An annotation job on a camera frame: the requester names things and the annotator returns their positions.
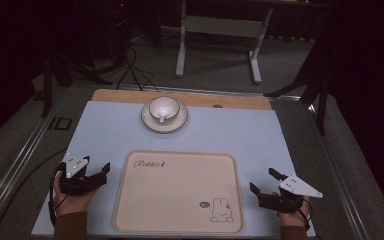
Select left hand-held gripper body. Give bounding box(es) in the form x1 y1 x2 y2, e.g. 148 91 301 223
58 152 108 197

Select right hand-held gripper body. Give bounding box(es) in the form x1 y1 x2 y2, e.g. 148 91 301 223
257 174 324 215

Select person's right hand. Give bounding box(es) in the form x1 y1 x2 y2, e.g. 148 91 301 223
271 191 312 230

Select person's left hand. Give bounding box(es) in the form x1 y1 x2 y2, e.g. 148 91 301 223
52 169 97 217

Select light blue table mat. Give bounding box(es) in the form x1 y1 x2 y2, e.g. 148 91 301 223
31 100 317 239

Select white saucer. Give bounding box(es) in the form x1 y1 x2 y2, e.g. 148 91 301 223
141 98 189 135

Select beige tray with rabbit print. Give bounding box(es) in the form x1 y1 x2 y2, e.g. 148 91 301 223
112 150 245 235

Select black metal stand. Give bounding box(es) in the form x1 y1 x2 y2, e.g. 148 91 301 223
39 49 114 118

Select white cup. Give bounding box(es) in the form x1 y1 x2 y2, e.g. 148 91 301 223
148 96 182 124

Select black tripod stand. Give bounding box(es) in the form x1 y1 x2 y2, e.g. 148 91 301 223
264 31 335 136

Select right hand-held gripper black cable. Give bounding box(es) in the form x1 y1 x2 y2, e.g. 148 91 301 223
287 193 314 232

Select hand-held gripper black cable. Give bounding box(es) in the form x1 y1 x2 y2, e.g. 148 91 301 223
48 161 70 229
287 193 314 232

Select left hand-held gripper black cable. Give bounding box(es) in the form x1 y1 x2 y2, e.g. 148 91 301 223
48 161 70 229

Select black floor cable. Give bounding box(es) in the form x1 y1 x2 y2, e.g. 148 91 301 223
0 147 68 240

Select metal floor rail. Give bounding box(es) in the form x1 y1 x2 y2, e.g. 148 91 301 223
307 102 372 240
0 88 68 236

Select black floor cables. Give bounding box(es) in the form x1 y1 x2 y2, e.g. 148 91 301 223
115 44 160 93

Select white metal desk frame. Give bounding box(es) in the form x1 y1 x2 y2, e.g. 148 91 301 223
174 0 275 85

